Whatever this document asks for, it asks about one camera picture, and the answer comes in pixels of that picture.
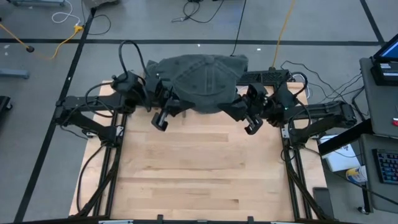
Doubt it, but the black hanging cable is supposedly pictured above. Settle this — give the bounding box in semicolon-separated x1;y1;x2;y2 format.
230;0;248;57

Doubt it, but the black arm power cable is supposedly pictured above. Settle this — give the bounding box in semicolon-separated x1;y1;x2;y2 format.
76;142;106;215

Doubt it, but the black box device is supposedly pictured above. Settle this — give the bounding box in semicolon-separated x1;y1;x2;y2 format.
369;60;398;86

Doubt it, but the white paper box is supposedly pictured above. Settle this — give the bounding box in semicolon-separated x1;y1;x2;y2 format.
317;135;362;173

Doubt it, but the black wheeled base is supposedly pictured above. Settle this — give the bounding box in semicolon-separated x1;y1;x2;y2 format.
0;95;13;113

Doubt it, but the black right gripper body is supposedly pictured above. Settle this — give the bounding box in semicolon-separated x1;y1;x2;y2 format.
244;82;281;136

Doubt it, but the black aluminium table frame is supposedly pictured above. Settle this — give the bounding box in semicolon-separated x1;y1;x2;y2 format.
70;80;335;224

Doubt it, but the wipes canister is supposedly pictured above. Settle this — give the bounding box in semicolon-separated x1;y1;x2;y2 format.
345;165;368;184

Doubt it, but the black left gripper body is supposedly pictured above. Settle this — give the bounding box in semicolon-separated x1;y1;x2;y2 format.
144;77;175;132

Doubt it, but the grey side desk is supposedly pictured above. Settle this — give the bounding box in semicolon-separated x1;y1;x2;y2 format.
359;133;398;214
359;57;398;138

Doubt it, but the black floor cable loop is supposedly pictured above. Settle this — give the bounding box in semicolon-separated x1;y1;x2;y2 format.
81;0;112;36

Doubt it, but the black perforated metal box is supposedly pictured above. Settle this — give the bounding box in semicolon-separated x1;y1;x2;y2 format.
236;69;292;87

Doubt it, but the yellow floor extension cable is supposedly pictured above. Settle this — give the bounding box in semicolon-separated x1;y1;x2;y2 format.
0;23;85;60

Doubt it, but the black diagonal bar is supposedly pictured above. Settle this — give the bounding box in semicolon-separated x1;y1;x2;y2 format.
317;119;374;156

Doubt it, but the black floor cable tangle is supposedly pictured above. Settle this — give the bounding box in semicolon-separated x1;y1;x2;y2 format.
170;0;225;24

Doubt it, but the yellow hanging cable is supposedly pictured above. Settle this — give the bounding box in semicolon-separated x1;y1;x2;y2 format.
271;0;297;70

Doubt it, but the laptop screen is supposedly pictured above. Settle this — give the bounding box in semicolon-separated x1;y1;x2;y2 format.
373;33;398;63

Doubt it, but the white floor cable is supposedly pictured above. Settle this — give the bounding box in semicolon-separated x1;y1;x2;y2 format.
51;0;81;26

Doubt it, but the grey table leg base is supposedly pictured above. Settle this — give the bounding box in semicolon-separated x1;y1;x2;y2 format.
0;68;30;80
6;0;66;7

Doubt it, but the black keyboard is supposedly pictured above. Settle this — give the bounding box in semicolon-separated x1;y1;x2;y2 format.
372;148;398;185

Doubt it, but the dark green baseball cap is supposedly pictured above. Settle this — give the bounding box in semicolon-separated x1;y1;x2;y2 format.
144;54;249;114

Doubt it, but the black phone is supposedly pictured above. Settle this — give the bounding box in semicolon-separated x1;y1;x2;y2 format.
312;186;336;219

